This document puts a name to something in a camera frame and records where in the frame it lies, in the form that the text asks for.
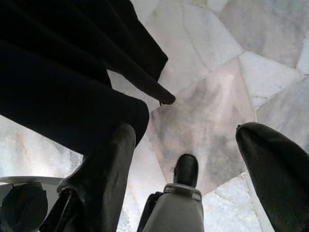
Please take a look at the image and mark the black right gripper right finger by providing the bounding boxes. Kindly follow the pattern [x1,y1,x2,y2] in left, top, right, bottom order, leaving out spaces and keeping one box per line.
[235,122,309,232]

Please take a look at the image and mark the navy garment with orange stripe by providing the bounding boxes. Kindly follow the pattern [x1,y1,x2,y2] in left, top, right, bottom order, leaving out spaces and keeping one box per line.
[0,0,176,158]

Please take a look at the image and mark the black robot foot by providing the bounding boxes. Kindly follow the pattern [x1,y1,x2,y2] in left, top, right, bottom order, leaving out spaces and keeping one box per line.
[172,154,200,191]

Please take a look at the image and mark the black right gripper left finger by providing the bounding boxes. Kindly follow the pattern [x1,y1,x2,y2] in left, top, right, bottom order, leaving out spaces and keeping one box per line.
[40,123,137,232]

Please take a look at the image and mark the grey robot thigh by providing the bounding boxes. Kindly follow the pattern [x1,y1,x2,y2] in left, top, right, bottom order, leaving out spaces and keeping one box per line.
[0,176,63,232]

